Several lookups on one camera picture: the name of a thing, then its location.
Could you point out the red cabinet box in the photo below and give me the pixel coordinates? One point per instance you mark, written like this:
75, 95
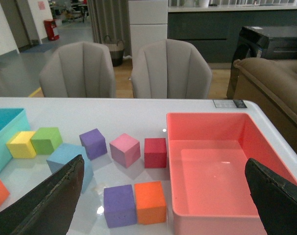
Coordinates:
51, 29

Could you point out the white pillar cabinet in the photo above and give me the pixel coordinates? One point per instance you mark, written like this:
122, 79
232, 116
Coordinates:
148, 20

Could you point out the green foam block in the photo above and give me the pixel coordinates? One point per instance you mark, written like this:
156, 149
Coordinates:
46, 140

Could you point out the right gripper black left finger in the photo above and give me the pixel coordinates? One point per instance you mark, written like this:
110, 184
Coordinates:
48, 209

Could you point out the brown sofa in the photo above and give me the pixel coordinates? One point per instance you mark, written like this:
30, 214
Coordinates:
272, 85

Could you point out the pink plastic bin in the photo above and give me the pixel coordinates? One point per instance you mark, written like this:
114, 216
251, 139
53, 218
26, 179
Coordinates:
208, 153

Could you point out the yellow foam block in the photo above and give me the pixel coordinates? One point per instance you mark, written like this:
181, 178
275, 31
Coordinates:
20, 145

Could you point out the dark grey counter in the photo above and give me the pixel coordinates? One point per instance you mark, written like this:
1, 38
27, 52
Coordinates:
214, 30

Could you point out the pink foam block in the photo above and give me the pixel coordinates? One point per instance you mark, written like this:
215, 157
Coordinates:
125, 150

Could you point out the grey armchair left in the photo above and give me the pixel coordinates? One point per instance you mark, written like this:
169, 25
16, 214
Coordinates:
79, 70

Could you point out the purple foam block far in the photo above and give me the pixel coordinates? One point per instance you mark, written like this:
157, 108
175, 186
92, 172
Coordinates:
94, 143

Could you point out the grey armchair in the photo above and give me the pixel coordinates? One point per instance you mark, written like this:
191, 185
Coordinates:
79, 70
170, 69

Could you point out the grey curtain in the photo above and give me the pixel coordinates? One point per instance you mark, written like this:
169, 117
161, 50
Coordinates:
109, 17

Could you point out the red foam block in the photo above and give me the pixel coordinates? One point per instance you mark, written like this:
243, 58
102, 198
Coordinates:
155, 153

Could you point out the woven basket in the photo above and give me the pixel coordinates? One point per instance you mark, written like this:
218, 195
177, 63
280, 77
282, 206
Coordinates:
116, 48

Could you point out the table label sticker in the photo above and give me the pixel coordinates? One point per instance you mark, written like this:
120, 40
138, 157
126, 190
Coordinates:
227, 103

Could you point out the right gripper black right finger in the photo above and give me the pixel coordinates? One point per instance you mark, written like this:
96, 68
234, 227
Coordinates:
275, 198

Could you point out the purple foam block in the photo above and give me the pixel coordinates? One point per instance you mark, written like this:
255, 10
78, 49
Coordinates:
119, 206
94, 143

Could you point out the purple foam block near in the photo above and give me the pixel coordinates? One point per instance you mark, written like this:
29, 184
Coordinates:
119, 206

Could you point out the teal plastic bin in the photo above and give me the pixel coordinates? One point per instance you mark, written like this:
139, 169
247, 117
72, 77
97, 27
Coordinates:
12, 120

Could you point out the orange foam block near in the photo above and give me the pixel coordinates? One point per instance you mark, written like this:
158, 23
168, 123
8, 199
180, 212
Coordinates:
151, 204

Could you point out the grey armchair right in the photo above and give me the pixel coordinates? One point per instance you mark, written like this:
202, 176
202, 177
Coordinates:
170, 69

